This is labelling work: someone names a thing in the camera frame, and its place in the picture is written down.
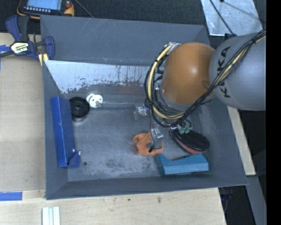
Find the long blue box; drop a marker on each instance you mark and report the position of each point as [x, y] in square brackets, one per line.
[62, 130]

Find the grey metal bin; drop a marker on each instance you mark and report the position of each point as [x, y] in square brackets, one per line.
[112, 137]

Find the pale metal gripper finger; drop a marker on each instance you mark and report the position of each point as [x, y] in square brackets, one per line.
[141, 110]
[158, 138]

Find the orange cloth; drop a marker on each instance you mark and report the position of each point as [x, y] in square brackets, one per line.
[142, 144]

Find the teal blue block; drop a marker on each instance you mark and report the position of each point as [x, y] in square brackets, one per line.
[185, 166]

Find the black and red disc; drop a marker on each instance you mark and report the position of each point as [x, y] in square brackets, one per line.
[194, 140]

